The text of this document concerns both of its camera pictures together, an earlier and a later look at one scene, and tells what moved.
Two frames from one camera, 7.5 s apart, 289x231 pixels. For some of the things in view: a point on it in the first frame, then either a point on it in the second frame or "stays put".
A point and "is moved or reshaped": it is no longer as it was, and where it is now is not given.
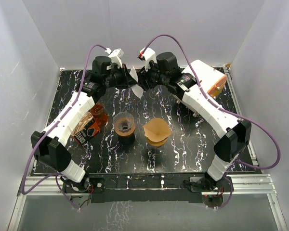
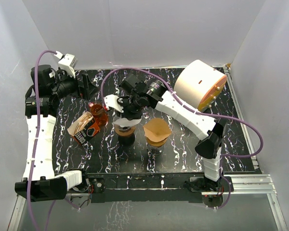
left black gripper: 127,79 -> 88,89
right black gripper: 144,80 -> 127,114
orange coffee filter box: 85,128 stays put
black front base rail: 182,187 stays put
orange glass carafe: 98,111 stays put
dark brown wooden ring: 124,134 stays put
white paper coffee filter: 136,88 is moved or reshaped
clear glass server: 154,150 stays put
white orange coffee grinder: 211,80 stays put
